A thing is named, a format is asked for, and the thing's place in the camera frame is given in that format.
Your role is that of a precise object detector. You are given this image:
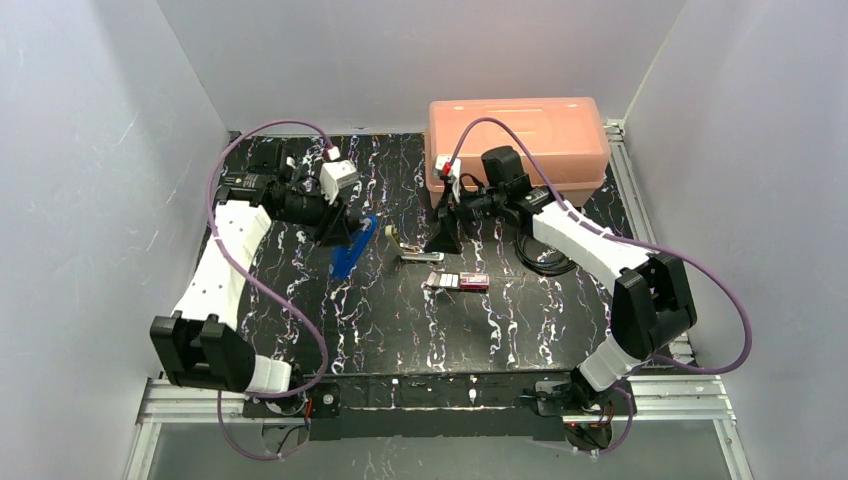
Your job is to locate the orange plastic toolbox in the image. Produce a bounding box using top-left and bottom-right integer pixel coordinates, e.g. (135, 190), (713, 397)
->
(425, 97), (611, 206)

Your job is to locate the beige stapler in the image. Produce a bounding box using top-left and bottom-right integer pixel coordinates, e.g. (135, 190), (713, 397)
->
(384, 224), (445, 263)

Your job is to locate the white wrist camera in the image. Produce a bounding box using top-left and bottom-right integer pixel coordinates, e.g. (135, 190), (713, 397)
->
(433, 155), (462, 204)
(319, 159), (359, 204)

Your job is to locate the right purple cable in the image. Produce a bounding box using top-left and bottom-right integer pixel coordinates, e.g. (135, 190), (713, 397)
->
(449, 116), (754, 458)

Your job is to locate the blue stapler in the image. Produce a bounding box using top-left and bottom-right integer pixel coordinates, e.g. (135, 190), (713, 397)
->
(331, 215), (378, 280)

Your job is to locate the red staples box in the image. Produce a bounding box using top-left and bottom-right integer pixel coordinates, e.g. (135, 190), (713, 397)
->
(424, 271), (490, 292)

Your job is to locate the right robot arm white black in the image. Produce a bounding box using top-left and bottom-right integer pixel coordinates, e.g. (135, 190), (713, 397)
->
(424, 146), (696, 416)

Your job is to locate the coiled black cable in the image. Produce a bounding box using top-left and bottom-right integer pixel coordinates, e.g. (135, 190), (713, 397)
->
(515, 221), (579, 278)

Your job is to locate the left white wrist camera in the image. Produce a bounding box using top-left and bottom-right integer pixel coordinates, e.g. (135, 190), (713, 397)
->
(319, 159), (359, 204)

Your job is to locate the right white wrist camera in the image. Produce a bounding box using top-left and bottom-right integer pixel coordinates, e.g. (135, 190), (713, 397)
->
(433, 155), (462, 204)

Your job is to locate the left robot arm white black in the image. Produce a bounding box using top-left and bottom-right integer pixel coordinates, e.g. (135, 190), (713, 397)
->
(150, 146), (374, 396)

